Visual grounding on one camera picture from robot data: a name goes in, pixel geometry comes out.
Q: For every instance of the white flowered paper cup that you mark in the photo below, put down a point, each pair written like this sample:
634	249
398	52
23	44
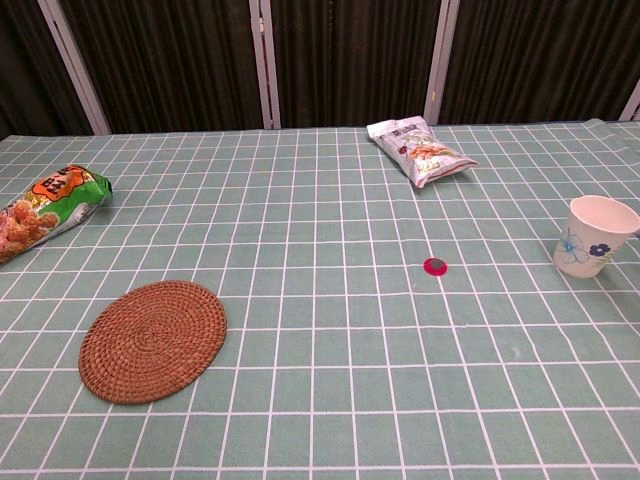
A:
575	250

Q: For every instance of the green checked tablecloth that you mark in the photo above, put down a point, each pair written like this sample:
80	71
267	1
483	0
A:
320	225

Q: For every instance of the small pink round disc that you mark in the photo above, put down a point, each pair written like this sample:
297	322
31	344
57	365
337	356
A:
435	267

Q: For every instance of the white nut snack bag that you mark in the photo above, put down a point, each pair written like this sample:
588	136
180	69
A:
425	150

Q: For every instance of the dark pleated curtain panel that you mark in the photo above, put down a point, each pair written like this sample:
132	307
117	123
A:
165	60
350	60
540	50
25	60

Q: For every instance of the round woven rattan coaster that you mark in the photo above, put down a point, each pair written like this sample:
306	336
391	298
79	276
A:
150	342

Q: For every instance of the green fried snack bag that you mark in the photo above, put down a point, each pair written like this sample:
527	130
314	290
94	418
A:
45	215

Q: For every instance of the grey screen frame post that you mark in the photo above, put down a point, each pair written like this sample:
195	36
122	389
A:
632	105
267	100
440	65
75	70

